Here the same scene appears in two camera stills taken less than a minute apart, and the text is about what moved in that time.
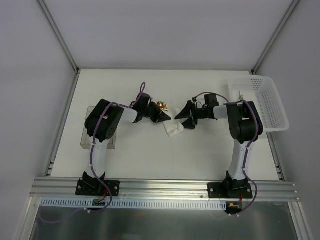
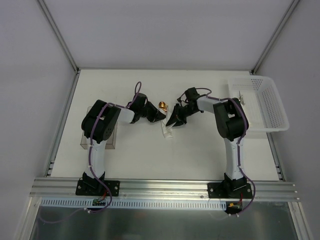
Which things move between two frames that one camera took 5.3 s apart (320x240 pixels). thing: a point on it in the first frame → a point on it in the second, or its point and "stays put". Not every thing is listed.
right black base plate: x=231 y=190 stays put
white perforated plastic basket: x=264 y=91 stays put
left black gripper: x=151 y=111 stays put
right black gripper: x=194 y=113 → x=182 y=112
